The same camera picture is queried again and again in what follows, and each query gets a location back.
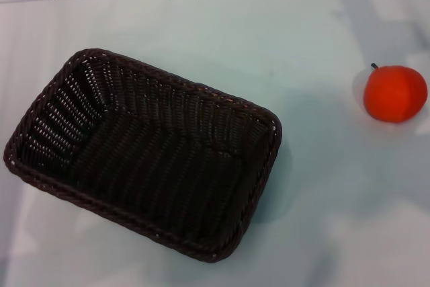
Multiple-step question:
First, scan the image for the dark brown woven rectangular basket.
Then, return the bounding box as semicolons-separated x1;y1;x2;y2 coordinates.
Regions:
3;48;282;263

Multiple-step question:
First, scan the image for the orange round fruit with stem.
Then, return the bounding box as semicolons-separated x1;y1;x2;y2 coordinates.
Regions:
363;63;429;124

